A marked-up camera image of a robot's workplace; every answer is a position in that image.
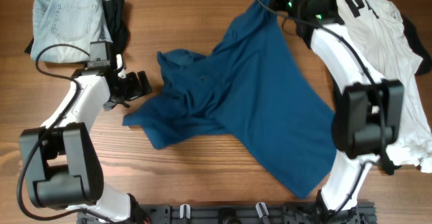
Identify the white printed t-shirt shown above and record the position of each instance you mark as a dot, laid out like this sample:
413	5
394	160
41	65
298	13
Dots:
413	146

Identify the light blue denim jeans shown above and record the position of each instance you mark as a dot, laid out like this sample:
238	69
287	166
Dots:
64	29

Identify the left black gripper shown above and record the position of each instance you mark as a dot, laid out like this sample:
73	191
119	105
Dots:
136	91

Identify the blue polo shirt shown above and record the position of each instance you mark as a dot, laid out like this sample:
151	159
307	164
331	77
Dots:
250	87

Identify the black garment under jeans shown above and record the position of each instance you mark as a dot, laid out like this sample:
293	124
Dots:
113	10

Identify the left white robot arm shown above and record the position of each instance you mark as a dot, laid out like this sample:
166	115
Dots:
61	173

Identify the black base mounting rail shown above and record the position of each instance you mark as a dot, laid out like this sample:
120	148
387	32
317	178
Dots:
288	213

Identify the black garment under white shirt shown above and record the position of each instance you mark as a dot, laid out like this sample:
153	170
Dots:
415	45

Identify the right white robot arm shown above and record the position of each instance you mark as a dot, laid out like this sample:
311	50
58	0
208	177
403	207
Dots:
368	107

